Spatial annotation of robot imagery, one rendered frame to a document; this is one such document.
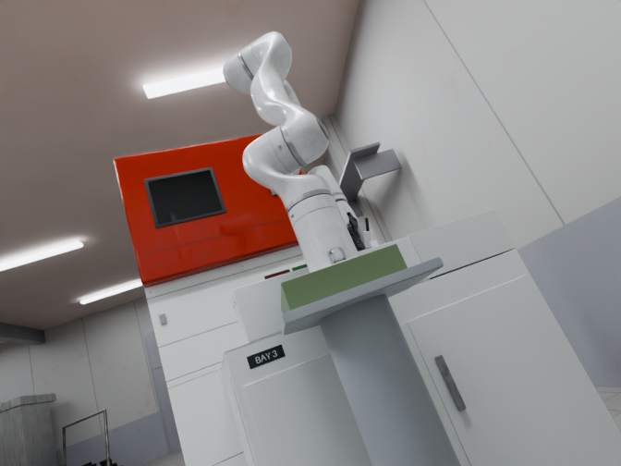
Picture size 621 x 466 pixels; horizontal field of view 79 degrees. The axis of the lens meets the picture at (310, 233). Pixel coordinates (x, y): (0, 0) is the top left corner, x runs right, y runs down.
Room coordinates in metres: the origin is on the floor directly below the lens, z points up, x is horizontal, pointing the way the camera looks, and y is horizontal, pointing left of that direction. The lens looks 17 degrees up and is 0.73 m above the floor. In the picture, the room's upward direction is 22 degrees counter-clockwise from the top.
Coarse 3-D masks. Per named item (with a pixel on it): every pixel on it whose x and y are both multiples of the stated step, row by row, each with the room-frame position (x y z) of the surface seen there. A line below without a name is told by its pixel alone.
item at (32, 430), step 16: (16, 400) 6.94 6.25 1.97; (32, 400) 7.32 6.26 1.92; (48, 400) 7.84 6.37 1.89; (0, 416) 6.90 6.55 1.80; (16, 416) 6.96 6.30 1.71; (32, 416) 7.31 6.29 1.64; (48, 416) 7.82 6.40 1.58; (0, 432) 6.90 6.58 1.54; (16, 432) 6.95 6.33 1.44; (32, 432) 7.25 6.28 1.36; (48, 432) 7.75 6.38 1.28; (0, 448) 6.89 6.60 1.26; (16, 448) 6.94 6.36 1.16; (32, 448) 7.19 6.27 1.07; (48, 448) 7.67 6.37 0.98; (0, 464) 6.89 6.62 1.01; (16, 464) 6.94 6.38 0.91; (32, 464) 7.14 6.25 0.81; (48, 464) 7.61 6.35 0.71
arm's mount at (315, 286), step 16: (368, 256) 0.73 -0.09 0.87; (384, 256) 0.74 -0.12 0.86; (400, 256) 0.75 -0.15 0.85; (320, 272) 0.71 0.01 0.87; (336, 272) 0.72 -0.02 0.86; (352, 272) 0.72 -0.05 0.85; (368, 272) 0.73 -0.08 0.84; (384, 272) 0.74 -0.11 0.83; (288, 288) 0.70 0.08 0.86; (304, 288) 0.70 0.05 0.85; (320, 288) 0.71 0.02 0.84; (336, 288) 0.72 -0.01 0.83; (288, 304) 0.70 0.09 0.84; (304, 304) 0.70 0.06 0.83
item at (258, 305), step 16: (400, 240) 1.11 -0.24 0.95; (416, 256) 1.12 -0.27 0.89; (304, 272) 1.00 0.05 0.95; (240, 288) 0.94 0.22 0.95; (256, 288) 0.95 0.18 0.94; (272, 288) 0.97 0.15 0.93; (240, 304) 0.93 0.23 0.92; (256, 304) 0.95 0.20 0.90; (272, 304) 0.96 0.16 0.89; (240, 320) 0.95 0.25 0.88; (256, 320) 0.94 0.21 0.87; (272, 320) 0.96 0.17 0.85; (256, 336) 0.94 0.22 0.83
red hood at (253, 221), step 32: (128, 160) 1.40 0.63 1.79; (160, 160) 1.44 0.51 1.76; (192, 160) 1.49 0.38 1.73; (224, 160) 1.54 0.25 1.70; (128, 192) 1.39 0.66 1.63; (160, 192) 1.43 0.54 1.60; (192, 192) 1.47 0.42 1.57; (224, 192) 1.52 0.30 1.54; (256, 192) 1.57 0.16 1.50; (128, 224) 1.38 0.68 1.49; (160, 224) 1.42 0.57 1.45; (192, 224) 1.46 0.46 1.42; (224, 224) 1.51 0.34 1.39; (256, 224) 1.56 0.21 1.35; (288, 224) 1.61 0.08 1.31; (160, 256) 1.41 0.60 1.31; (192, 256) 1.45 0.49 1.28; (224, 256) 1.49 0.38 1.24; (256, 256) 1.59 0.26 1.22
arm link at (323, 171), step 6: (312, 168) 1.13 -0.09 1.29; (318, 168) 1.13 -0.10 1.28; (324, 168) 1.14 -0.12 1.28; (318, 174) 1.13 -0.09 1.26; (324, 174) 1.13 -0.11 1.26; (330, 174) 1.14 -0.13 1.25; (330, 180) 1.12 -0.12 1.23; (330, 186) 1.12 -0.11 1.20; (336, 186) 1.13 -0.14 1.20; (336, 192) 1.11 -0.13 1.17; (342, 192) 1.13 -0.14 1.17
